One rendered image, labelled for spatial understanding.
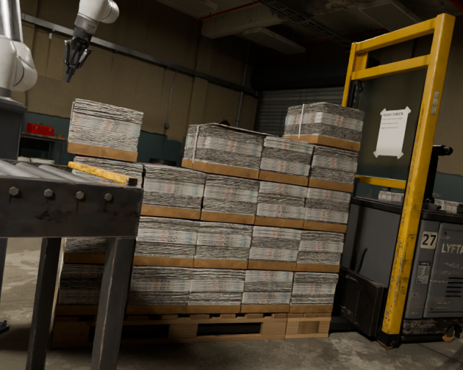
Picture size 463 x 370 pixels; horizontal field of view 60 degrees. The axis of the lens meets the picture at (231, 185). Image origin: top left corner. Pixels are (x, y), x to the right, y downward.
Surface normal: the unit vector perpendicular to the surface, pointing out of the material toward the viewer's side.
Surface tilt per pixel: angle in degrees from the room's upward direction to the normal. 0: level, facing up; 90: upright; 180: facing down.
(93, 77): 90
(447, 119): 90
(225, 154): 90
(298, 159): 90
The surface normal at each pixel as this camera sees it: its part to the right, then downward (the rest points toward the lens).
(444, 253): 0.39, 0.11
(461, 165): -0.75, -0.08
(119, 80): 0.65, 0.14
